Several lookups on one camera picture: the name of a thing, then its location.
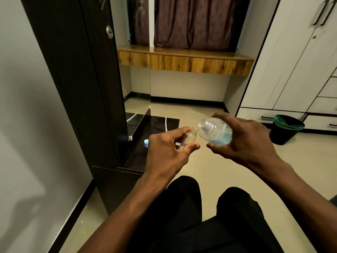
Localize person's right hand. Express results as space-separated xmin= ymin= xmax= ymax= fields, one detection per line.
xmin=206 ymin=112 xmax=285 ymax=172

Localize person's left hand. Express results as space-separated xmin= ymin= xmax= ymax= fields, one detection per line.
xmin=144 ymin=126 xmax=201 ymax=185

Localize small clear glass bottle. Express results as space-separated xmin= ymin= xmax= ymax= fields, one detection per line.
xmin=179 ymin=126 xmax=199 ymax=151

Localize clear bottle with blue liquid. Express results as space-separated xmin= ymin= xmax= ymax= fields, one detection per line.
xmin=198 ymin=117 xmax=233 ymax=147

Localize person's left forearm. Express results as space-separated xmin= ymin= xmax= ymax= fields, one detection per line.
xmin=78 ymin=174 xmax=169 ymax=253

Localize person's right forearm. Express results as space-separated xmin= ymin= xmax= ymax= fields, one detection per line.
xmin=253 ymin=158 xmax=337 ymax=253

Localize black trash bin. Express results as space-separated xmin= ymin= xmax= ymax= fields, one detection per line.
xmin=269 ymin=115 xmax=305 ymax=146

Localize green bin liner bag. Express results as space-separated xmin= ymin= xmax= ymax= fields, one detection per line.
xmin=273 ymin=115 xmax=305 ymax=131

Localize person's black trousers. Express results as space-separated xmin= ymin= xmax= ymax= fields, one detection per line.
xmin=126 ymin=176 xmax=285 ymax=253

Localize tall cabinet mirror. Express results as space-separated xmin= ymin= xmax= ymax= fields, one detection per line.
xmin=109 ymin=0 xmax=152 ymax=167

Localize white wardrobe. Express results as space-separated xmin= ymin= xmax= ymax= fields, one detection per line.
xmin=235 ymin=0 xmax=337 ymax=132

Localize dark maroon curtain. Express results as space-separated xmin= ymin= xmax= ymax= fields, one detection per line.
xmin=154 ymin=0 xmax=251 ymax=53

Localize dark wooden dressing cabinet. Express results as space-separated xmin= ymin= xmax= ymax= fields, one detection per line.
xmin=20 ymin=0 xmax=180 ymax=215

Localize wooden wall shelf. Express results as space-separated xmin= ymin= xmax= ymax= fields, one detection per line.
xmin=117 ymin=45 xmax=255 ymax=77

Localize black wardrobe door handle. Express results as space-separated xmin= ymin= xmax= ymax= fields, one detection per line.
xmin=320 ymin=0 xmax=337 ymax=27
xmin=312 ymin=0 xmax=330 ymax=27

